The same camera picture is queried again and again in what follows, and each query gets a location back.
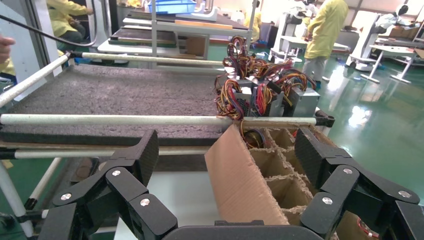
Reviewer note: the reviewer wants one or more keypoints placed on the white cart brace pipe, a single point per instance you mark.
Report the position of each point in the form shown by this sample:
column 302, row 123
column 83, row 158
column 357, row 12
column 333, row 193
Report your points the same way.
column 43, row 184

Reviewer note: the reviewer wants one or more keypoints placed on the black pipe end connector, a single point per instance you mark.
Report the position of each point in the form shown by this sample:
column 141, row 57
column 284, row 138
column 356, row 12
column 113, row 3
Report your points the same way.
column 326, row 120

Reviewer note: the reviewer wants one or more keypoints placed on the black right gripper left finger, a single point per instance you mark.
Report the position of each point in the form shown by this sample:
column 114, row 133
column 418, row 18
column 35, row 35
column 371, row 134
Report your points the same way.
column 132, row 185

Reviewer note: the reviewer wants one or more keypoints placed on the short white cart pipe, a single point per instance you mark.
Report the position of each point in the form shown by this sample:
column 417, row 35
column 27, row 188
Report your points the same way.
column 33, row 214

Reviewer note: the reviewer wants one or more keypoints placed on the long white cart rail pipe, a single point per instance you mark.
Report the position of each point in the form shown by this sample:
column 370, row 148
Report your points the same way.
column 99, row 119

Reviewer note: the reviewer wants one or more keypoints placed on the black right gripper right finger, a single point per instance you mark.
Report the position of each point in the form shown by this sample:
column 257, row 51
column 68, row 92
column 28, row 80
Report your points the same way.
column 341, row 185

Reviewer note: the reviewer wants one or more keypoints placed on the cardboard box with dividers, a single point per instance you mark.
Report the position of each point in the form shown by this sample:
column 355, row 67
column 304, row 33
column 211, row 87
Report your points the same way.
column 238, row 185

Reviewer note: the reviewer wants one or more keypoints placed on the white cart leg pipe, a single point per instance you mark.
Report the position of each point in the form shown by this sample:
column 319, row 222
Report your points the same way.
column 10, row 195

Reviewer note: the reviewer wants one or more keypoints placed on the grey metal frame stand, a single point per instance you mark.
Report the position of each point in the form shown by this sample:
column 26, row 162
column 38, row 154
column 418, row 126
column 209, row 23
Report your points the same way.
column 26, row 49

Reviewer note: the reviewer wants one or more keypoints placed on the blue plastic crate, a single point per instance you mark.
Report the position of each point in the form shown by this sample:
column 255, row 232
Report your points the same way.
column 172, row 6

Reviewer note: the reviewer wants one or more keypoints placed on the grey foam mat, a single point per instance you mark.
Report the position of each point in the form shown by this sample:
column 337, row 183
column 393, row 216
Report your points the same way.
column 99, row 92

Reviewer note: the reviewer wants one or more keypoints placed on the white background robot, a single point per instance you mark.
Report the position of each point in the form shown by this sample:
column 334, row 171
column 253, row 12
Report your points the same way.
column 364, row 39
column 285, row 33

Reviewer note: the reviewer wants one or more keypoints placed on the small brown cardboard box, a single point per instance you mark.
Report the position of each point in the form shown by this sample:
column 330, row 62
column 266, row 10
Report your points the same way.
column 196, row 45

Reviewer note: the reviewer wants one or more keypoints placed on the white work table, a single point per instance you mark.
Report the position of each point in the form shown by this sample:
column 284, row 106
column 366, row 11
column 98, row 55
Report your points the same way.
column 291, row 41
column 394, row 51

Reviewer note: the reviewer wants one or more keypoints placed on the person in yellow coat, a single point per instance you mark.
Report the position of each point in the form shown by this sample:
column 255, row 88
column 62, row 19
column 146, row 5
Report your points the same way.
column 326, row 30
column 64, row 20
column 6, row 46
column 255, row 23

